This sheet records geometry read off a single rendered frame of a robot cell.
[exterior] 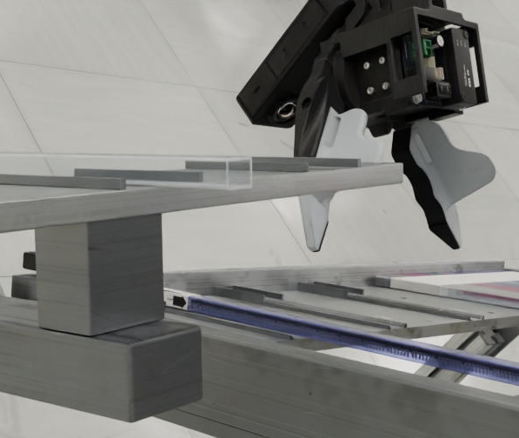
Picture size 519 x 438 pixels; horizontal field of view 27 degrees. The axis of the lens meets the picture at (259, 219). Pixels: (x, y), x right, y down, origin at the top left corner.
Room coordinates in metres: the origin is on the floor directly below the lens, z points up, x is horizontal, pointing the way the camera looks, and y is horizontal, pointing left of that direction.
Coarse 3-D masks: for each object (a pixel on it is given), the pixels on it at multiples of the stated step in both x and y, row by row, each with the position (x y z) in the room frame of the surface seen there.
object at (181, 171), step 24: (0, 168) 0.35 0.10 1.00; (24, 168) 0.34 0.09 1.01; (48, 168) 0.34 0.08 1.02; (72, 168) 0.34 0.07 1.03; (96, 168) 0.33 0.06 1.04; (120, 168) 0.33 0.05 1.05; (144, 168) 0.32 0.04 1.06; (168, 168) 0.32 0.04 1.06; (192, 168) 0.32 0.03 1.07; (216, 168) 0.31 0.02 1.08; (240, 168) 0.32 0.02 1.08
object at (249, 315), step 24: (216, 312) 0.63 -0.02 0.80; (240, 312) 0.62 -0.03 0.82; (264, 312) 0.62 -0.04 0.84; (312, 336) 0.59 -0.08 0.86; (336, 336) 0.59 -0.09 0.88; (360, 336) 0.58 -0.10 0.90; (384, 336) 0.58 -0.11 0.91; (408, 360) 0.56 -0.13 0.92; (432, 360) 0.56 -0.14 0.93; (456, 360) 0.55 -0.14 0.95; (480, 360) 0.55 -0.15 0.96; (504, 360) 0.55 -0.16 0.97
